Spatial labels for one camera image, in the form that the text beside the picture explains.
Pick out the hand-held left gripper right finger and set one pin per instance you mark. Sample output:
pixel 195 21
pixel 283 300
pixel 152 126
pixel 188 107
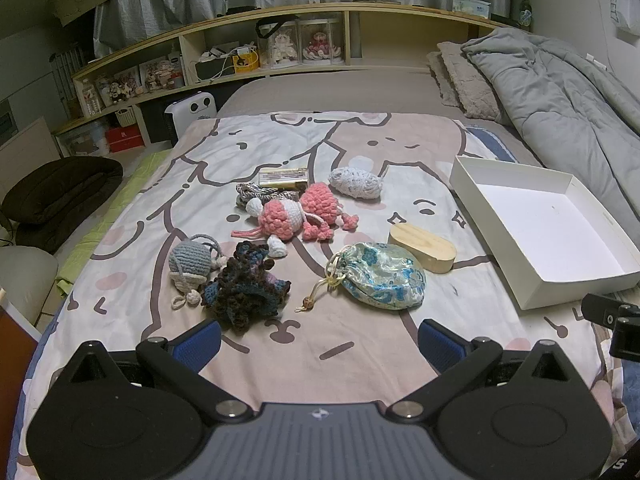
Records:
pixel 440 347

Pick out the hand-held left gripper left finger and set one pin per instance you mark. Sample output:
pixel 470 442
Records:
pixel 197 347

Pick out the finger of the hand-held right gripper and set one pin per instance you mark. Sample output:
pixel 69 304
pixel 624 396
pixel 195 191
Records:
pixel 600 310

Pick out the dark crochet scrunchie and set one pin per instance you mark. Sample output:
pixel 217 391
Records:
pixel 245 290

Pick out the grey crochet jellyfish toy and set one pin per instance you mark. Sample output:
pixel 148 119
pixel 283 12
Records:
pixel 190 260

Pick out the oval wooden block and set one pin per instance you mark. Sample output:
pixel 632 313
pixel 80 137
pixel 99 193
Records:
pixel 425 247

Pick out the white cardboard box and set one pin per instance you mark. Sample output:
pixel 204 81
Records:
pixel 540 220

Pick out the pink crochet toy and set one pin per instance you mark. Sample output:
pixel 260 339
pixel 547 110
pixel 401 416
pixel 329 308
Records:
pixel 285 215

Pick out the white crochet pouch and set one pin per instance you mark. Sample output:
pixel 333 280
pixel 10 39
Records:
pixel 355 182

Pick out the small yellow card box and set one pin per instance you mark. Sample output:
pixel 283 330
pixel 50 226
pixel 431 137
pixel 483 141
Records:
pixel 282 177

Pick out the light green mat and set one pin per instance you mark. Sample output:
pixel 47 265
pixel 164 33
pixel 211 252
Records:
pixel 115 200

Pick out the brown wooden board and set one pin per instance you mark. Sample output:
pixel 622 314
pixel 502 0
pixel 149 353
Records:
pixel 15 350

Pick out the beige cushion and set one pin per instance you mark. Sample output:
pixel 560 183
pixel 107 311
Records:
pixel 25 280

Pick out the cartoon printed blanket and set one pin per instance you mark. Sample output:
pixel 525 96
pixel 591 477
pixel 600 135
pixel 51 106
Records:
pixel 225 150

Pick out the dark brown cushion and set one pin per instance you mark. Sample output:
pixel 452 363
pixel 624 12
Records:
pixel 60 195

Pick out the grey duvet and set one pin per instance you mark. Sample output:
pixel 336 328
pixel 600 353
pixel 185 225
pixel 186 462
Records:
pixel 560 100

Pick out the red box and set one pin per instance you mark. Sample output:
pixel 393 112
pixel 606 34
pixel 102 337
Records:
pixel 125 139

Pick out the clear storage bin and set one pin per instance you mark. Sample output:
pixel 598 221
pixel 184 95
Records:
pixel 85 142

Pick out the white heater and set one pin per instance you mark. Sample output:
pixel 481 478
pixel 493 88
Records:
pixel 192 110

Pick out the small white basket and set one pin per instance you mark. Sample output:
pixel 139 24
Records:
pixel 125 117

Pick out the fuzzy beige pillow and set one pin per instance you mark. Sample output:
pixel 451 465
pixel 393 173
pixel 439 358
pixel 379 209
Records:
pixel 470 80

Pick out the clear plastic bottle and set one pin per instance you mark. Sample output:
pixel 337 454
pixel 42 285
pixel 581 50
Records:
pixel 92 100

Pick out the figurine display box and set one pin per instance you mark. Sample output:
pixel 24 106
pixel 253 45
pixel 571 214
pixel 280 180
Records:
pixel 121 87
pixel 162 74

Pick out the dark box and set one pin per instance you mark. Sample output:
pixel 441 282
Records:
pixel 212 70

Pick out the bed with beige sheet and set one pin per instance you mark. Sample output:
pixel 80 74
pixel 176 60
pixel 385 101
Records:
pixel 325 90

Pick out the pump bottle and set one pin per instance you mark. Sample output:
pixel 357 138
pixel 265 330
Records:
pixel 525 12

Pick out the clear case with white doll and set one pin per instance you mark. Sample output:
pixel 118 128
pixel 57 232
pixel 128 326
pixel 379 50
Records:
pixel 285 45

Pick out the wooden headboard shelf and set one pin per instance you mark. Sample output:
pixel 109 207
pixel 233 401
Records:
pixel 390 35

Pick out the clear case with pink doll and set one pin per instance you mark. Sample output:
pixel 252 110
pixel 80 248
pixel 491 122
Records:
pixel 320 42

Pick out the tissue box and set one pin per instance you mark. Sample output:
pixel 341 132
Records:
pixel 471 8

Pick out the white wall socket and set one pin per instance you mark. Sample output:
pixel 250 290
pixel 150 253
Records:
pixel 595 60

